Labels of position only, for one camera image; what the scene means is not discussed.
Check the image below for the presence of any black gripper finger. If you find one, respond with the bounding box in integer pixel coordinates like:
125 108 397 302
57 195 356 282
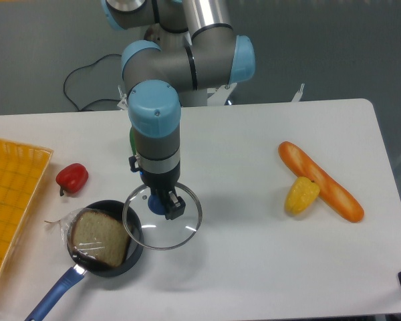
155 189 167 211
164 190 186 220

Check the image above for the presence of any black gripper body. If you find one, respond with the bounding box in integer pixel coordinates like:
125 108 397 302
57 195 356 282
128 155 180 197

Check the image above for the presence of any glass lid with blue knob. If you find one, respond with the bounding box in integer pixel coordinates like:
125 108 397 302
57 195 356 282
122 183 203 251

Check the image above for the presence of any green object behind arm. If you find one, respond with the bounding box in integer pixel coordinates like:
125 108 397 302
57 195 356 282
129 127 136 155

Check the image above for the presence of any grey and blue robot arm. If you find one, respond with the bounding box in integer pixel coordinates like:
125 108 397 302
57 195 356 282
102 1 255 220

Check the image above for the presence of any wrapped bread slice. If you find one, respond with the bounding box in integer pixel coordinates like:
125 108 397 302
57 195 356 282
46 207 130 271

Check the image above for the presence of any red bell pepper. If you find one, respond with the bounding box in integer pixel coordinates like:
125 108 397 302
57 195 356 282
55 163 89 197

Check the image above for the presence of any yellow bell pepper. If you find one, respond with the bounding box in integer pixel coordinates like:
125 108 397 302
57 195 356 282
284 177 320 215

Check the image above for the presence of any yellow wicker basket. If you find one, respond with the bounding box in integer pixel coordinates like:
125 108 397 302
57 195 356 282
0 138 53 278

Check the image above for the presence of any orange baguette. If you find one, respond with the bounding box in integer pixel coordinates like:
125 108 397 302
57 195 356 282
278 141 364 223

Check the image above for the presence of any black cable on floor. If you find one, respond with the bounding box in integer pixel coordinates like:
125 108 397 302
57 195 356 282
63 53 124 112

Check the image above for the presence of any white table bracket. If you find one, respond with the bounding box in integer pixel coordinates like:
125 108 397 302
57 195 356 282
291 83 305 102

